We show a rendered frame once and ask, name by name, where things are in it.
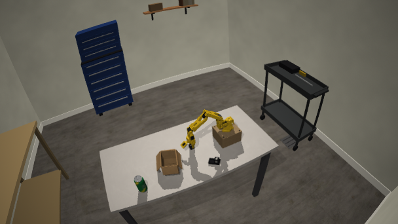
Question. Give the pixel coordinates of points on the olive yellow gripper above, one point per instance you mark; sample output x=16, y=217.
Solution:
x=185, y=143

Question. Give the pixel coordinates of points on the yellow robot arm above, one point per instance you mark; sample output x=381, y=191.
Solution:
x=225, y=124

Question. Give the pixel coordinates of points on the green drink can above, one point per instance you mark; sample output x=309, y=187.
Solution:
x=140, y=183

